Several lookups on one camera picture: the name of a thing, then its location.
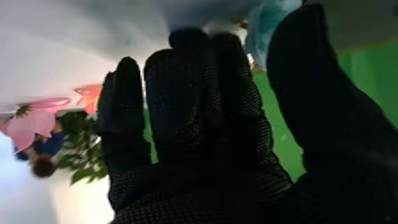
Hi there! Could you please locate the light blue flower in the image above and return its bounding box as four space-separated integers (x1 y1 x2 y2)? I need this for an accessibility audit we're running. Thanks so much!
243 0 306 69

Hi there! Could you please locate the orange flower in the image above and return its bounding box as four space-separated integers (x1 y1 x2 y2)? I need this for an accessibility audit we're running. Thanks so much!
73 83 107 116

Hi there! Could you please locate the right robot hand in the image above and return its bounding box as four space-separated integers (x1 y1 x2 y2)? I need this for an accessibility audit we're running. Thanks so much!
89 2 398 224

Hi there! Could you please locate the green leafy plant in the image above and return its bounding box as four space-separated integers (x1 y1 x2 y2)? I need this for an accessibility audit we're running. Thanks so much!
53 110 112 186

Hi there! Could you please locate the pink flower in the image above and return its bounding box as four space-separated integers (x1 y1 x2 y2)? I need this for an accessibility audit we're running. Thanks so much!
0 96 75 155

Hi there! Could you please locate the person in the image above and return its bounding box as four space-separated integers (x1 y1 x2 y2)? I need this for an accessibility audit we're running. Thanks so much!
12 131 68 179

